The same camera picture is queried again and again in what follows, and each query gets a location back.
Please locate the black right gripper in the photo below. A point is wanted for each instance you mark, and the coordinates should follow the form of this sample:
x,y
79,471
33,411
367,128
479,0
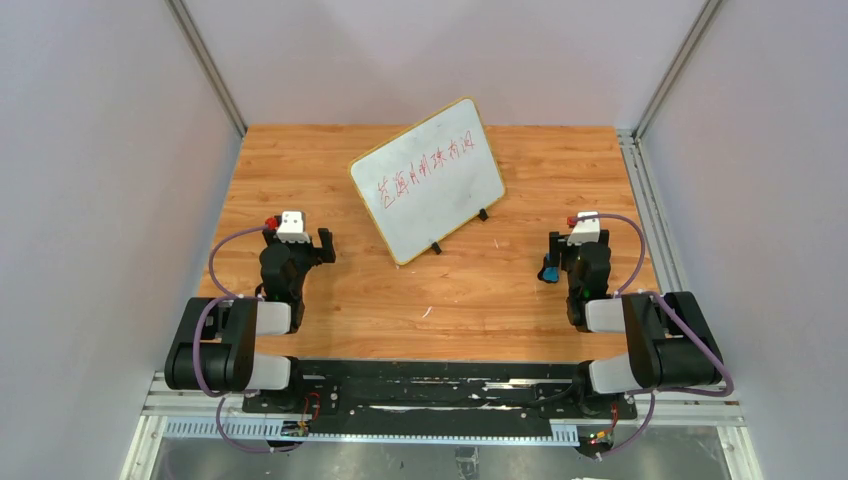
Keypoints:
x,y
577,248

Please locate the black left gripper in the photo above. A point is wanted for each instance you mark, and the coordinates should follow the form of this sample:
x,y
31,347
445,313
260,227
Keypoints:
x,y
299,247

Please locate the blue black whiteboard eraser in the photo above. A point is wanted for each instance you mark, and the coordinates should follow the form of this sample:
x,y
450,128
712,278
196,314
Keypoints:
x,y
549,274

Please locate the yellow framed whiteboard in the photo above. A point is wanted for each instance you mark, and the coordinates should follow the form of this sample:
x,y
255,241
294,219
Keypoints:
x,y
428,180

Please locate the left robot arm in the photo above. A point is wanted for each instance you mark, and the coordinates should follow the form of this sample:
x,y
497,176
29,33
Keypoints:
x,y
214,347

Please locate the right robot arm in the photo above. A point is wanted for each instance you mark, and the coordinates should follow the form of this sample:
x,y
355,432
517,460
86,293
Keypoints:
x,y
670,346

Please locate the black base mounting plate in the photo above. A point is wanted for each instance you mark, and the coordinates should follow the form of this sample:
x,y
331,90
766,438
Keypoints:
x,y
431,399

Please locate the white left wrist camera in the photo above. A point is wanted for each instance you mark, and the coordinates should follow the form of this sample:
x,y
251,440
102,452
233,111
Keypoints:
x,y
292,227

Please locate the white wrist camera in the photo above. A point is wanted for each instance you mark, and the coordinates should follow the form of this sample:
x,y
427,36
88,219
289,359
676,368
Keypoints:
x,y
585,228
292,227

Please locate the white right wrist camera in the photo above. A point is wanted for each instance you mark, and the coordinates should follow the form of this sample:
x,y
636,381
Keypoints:
x,y
585,228

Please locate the right side aluminium rail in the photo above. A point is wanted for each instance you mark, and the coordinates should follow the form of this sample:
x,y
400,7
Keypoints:
x,y
664,256

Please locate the whiteboard wire stand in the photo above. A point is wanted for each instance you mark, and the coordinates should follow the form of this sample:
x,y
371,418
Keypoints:
x,y
481,216

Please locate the aluminium front frame rail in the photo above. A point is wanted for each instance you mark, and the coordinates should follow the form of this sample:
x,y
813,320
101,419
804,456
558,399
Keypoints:
x,y
188,435

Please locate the left corner aluminium post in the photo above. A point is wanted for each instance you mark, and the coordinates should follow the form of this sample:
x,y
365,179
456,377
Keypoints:
x,y
194,38

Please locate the corner aluminium post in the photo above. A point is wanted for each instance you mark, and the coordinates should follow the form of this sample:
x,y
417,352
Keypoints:
x,y
194,38
699,27

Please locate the right corner aluminium post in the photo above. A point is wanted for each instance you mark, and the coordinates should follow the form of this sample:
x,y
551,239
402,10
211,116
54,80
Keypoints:
x,y
699,27

